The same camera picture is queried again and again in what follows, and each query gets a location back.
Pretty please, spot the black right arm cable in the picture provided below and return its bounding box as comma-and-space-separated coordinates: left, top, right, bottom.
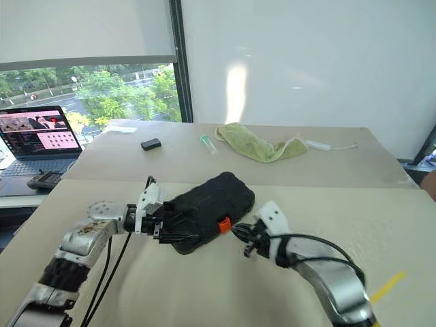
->
268, 233, 367, 283

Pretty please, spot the black plastic tool case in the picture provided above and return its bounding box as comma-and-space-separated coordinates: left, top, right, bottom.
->
159, 171, 256, 255

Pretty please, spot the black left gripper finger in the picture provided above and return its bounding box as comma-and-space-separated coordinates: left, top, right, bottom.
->
172, 202, 193, 223
168, 230, 204, 246

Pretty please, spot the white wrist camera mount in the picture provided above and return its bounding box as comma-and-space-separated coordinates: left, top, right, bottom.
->
135, 175, 168, 236
255, 200, 290, 236

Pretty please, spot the black eraser block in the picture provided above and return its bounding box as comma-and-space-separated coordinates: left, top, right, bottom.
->
140, 137, 162, 151

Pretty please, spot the white adapter with cable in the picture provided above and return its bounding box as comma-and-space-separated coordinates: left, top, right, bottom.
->
305, 138, 359, 153

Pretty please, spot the black handheld device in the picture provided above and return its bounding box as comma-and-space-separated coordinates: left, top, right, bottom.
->
27, 170, 64, 190

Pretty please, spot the dark window frame post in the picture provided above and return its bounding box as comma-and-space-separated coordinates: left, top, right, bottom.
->
169, 0, 194, 123

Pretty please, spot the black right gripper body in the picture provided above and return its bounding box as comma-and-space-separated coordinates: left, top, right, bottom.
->
243, 219, 274, 260

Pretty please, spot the open laptop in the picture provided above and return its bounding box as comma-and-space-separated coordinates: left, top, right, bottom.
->
0, 104, 84, 198

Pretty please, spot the yellow tape strip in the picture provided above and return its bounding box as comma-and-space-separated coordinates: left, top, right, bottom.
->
370, 270, 407, 304

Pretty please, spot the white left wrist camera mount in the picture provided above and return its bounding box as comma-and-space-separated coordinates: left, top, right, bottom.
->
135, 175, 168, 236

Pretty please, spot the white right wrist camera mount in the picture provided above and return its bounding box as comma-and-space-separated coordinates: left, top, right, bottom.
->
255, 200, 290, 236

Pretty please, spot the green towel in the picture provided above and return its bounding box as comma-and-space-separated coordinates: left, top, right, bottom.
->
213, 122, 309, 164

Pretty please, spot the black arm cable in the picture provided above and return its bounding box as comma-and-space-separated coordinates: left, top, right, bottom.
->
87, 231, 133, 327
81, 234, 115, 327
268, 233, 367, 283

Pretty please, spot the clear tube green cap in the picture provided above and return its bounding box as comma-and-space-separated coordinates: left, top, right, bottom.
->
200, 134, 219, 156

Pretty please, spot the dark object with blue part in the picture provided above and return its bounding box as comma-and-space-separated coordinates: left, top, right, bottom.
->
396, 125, 436, 171

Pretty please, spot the white roller blind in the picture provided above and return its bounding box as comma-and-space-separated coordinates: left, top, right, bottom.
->
0, 0, 178, 64

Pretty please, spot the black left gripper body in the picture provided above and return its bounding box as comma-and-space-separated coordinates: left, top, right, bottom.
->
141, 200, 181, 246

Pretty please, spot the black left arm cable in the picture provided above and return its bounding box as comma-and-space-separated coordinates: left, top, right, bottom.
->
81, 234, 115, 327
87, 231, 133, 327

